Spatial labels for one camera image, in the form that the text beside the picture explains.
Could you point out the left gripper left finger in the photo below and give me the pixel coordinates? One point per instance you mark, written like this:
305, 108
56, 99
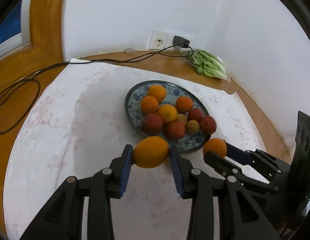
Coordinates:
61, 216

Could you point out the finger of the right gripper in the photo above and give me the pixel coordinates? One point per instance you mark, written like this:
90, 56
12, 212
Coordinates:
278, 170
222, 163

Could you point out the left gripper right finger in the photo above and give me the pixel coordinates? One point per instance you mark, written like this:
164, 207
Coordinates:
218, 206

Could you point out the large orange front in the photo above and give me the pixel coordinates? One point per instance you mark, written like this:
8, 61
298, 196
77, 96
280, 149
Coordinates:
215, 146

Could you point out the red apple back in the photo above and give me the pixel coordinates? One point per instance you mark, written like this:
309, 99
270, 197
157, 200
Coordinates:
195, 114

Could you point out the dark red apple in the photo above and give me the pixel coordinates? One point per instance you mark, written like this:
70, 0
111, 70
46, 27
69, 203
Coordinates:
174, 131

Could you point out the green-brown fruit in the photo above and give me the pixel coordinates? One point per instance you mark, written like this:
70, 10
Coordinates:
182, 118
192, 127

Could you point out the red apple front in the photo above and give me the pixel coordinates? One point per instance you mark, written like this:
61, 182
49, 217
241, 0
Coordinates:
152, 124

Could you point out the blue white patterned plate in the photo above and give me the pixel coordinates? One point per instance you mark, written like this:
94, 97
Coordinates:
188, 144

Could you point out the white floral table mat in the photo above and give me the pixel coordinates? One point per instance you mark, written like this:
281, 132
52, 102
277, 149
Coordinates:
78, 126

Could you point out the bagged green lettuce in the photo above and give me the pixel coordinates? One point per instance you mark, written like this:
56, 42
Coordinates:
207, 64

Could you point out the black power adapter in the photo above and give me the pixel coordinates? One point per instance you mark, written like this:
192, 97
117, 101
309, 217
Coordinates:
180, 42

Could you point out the white power outlet plate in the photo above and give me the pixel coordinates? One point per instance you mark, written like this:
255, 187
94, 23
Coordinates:
169, 45

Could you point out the small grey plastic block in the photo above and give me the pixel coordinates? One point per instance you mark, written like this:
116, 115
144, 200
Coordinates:
129, 51

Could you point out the white wall socket plate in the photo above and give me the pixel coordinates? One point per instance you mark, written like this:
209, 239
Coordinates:
158, 40

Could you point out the wooden window frame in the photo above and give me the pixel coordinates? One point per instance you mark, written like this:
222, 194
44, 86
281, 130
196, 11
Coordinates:
44, 48

